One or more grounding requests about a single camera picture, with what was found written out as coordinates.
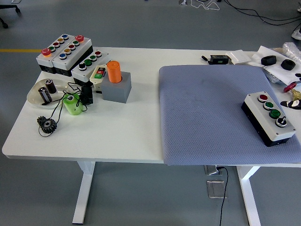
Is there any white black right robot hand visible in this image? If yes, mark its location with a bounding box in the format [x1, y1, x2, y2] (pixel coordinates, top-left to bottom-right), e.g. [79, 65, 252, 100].
[280, 73, 301, 109]

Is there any four-button white control box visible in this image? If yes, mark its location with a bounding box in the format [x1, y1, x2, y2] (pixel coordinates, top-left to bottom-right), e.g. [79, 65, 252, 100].
[241, 91, 296, 147]
[71, 48, 111, 87]

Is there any five-button box red mushroom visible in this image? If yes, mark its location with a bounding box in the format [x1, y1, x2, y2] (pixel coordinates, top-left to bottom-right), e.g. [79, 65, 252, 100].
[36, 33, 73, 74]
[51, 35, 94, 77]

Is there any clear plastic bag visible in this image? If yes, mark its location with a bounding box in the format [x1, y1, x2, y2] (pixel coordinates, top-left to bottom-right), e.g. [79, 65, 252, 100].
[261, 66, 284, 84]

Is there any clear bubble wrap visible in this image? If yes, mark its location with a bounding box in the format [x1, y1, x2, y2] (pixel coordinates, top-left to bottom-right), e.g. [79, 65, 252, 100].
[282, 41, 301, 63]

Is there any white paper sheet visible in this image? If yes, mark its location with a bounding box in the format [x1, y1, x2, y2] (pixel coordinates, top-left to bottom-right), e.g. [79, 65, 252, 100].
[249, 45, 301, 86]

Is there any flat white box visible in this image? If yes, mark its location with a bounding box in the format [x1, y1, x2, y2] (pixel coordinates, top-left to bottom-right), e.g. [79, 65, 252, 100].
[226, 49, 252, 65]

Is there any black battery green label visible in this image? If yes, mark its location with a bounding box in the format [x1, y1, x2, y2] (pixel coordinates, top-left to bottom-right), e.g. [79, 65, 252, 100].
[210, 54, 230, 65]

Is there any grey-blue textured mat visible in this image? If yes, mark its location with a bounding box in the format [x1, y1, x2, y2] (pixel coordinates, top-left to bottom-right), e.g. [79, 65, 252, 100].
[158, 65, 301, 167]

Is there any metal floor outlet box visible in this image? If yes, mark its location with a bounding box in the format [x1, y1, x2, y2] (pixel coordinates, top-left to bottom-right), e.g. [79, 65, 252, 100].
[203, 164, 223, 176]

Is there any white table leg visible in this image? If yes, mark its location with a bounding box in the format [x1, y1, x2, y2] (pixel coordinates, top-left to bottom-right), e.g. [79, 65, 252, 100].
[236, 166, 261, 226]
[71, 161, 96, 224]

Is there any metal floor plate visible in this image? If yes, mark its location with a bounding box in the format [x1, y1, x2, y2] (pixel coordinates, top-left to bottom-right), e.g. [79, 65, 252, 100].
[206, 180, 228, 199]

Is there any grey cube block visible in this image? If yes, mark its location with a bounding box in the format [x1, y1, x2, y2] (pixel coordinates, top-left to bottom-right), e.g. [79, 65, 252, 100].
[101, 72, 132, 104]

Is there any orange cylinder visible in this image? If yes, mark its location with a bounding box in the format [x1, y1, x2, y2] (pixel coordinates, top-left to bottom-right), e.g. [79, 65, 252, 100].
[106, 60, 122, 84]

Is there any small black block device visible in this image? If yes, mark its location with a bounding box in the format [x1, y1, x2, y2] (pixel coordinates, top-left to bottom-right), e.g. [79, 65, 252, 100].
[79, 85, 94, 105]

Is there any green cylinder spool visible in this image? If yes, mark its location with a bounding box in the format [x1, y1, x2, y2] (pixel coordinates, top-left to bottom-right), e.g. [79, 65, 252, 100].
[62, 93, 84, 116]

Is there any black cylindrical capacitor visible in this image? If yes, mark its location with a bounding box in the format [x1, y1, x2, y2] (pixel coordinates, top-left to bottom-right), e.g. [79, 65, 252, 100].
[38, 86, 53, 104]
[44, 79, 58, 94]

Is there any black metal gear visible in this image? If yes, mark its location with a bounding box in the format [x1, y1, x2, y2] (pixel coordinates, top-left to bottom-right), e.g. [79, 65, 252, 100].
[36, 115, 58, 135]

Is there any clear glass dish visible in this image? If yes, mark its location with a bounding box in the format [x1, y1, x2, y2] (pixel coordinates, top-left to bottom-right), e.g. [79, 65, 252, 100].
[26, 79, 71, 109]

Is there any yellow floor tape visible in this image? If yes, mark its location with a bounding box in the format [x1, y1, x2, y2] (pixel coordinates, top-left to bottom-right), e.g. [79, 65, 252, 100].
[0, 48, 42, 53]

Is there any black office chair base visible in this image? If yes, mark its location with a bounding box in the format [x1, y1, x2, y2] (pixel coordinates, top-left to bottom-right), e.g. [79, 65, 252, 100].
[0, 0, 22, 29]

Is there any brass valve red handle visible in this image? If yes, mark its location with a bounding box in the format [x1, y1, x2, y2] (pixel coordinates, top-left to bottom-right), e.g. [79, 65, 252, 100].
[283, 82, 301, 101]

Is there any black floor power cable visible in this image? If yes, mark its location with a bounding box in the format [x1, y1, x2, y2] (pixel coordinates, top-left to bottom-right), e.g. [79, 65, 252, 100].
[216, 166, 229, 226]

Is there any white floor cable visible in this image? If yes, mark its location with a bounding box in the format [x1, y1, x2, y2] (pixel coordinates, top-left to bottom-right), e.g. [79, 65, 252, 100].
[189, 0, 222, 11]

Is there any beige red-green switch box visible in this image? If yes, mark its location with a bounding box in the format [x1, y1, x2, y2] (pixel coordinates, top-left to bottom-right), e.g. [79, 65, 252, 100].
[89, 64, 108, 85]

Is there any thin black wire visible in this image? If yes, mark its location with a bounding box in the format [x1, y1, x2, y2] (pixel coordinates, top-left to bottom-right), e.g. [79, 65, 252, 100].
[38, 81, 95, 137]

